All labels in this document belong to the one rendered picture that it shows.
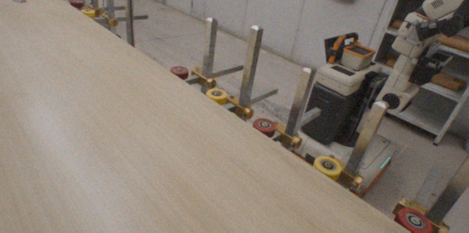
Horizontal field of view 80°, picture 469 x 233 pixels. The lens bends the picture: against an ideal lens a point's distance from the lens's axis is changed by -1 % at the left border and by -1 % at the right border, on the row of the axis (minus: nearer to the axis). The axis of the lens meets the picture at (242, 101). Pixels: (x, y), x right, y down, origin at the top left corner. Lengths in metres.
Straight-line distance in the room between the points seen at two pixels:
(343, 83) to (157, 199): 1.40
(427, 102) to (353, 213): 2.94
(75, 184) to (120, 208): 0.13
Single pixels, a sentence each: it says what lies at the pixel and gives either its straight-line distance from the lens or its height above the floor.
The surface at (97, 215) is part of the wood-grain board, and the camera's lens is 0.71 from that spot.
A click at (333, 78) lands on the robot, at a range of 1.87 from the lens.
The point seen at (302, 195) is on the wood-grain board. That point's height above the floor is 0.90.
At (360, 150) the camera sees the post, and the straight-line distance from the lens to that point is 0.96.
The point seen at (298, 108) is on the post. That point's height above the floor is 0.96.
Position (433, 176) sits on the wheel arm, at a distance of 1.20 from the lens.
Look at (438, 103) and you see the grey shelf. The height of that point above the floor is 0.25.
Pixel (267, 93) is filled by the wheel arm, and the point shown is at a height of 0.82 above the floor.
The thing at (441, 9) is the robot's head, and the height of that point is 1.29.
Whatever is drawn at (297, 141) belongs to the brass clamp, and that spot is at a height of 0.83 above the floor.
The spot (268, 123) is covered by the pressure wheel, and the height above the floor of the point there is 0.90.
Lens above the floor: 1.45
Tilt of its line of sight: 30 degrees down
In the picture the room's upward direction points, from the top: 10 degrees clockwise
